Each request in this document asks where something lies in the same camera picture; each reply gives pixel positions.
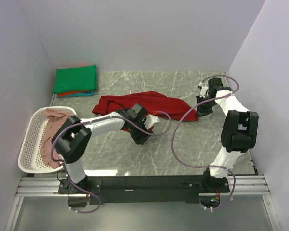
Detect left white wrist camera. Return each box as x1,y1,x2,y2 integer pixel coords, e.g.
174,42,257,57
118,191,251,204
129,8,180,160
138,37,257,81
144,114,160,129

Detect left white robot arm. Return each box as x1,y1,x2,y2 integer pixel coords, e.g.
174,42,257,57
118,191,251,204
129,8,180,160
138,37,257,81
51,103,159,193

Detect white plastic laundry basket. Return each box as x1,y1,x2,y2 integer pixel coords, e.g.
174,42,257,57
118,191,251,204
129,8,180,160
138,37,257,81
18,107,63,174

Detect aluminium rail frame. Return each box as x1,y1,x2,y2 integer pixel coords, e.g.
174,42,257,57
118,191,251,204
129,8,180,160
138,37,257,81
5,175,282,231

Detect pink t shirt in basket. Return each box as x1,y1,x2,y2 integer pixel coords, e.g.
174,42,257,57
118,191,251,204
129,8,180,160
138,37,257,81
40,108,75,169

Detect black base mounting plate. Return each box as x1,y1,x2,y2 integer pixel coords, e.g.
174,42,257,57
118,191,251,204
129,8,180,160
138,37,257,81
58,173,230,207

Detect green folded t shirt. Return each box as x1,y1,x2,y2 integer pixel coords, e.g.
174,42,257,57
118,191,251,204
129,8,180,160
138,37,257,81
53,65,98,94

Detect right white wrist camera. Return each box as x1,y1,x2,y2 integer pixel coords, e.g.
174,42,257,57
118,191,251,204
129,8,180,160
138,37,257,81
198,82,209,98

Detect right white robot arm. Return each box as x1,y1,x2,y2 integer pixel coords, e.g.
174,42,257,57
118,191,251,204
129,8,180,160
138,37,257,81
196,76,259,192

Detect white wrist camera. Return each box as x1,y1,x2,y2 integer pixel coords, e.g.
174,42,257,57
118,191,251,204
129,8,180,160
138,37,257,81
198,82,209,98
144,114,160,129

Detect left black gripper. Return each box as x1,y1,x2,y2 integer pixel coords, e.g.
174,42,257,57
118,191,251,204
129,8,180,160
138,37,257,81
129,116,154,144

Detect teal folded t shirt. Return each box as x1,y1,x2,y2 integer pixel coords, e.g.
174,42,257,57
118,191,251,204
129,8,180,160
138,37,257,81
66,91,94,97

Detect red t shirt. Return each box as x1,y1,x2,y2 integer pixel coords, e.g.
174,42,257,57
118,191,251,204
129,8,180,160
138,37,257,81
92,91,191,121

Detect orange folded t shirt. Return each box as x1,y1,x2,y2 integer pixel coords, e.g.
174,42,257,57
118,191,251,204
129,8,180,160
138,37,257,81
57,91,94,98

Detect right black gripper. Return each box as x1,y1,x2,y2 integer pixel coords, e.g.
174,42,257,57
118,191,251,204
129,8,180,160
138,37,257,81
196,95,217,118

